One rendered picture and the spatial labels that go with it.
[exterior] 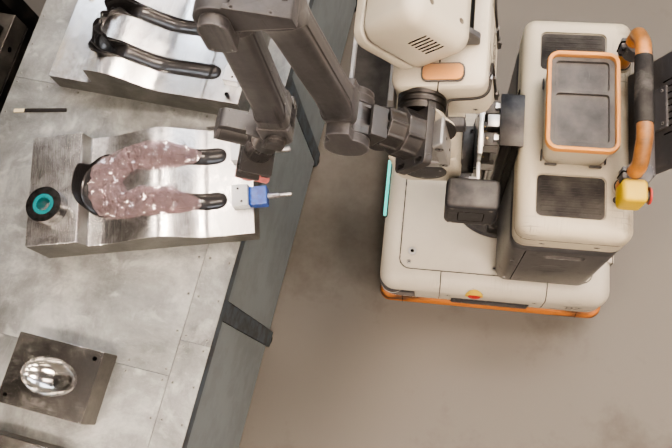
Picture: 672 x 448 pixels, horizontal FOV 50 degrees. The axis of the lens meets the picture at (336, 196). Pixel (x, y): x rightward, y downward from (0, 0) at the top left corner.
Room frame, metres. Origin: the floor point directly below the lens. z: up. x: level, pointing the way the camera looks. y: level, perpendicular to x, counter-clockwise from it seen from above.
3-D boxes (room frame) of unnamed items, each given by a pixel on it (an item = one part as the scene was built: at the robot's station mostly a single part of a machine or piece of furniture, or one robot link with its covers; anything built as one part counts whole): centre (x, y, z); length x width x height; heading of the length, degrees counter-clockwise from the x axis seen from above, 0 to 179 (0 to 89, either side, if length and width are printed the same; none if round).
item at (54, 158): (0.70, 0.40, 0.85); 0.50 x 0.26 x 0.11; 75
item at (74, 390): (0.36, 0.70, 0.83); 0.20 x 0.15 x 0.07; 57
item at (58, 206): (0.71, 0.60, 0.93); 0.08 x 0.08 x 0.04
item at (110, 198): (0.71, 0.40, 0.90); 0.26 x 0.18 x 0.08; 75
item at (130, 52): (1.03, 0.27, 0.92); 0.35 x 0.16 x 0.09; 57
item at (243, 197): (0.58, 0.15, 0.85); 0.13 x 0.05 x 0.05; 75
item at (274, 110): (0.57, 0.05, 1.40); 0.11 x 0.06 x 0.43; 155
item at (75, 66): (1.05, 0.28, 0.87); 0.50 x 0.26 x 0.14; 57
